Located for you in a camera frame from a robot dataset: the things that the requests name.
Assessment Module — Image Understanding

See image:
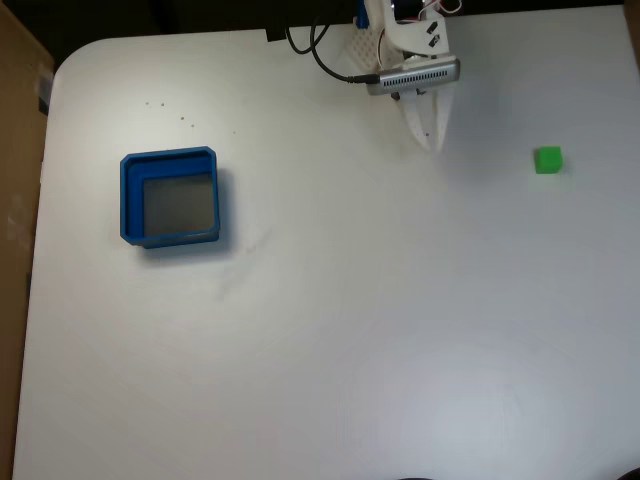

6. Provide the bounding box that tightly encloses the brown cardboard box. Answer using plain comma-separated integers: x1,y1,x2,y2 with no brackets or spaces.
0,4,55,474

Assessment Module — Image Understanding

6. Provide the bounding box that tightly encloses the blue square box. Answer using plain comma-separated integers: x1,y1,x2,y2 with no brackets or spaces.
119,145,222,250

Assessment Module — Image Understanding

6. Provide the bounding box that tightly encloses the silver camera box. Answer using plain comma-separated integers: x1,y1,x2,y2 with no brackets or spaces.
366,57,461,97

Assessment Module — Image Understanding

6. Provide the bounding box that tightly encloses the red white servo wire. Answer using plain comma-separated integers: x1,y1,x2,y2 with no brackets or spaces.
422,0,464,15

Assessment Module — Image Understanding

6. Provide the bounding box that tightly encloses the green cube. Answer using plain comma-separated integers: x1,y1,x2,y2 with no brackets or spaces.
534,145,564,175

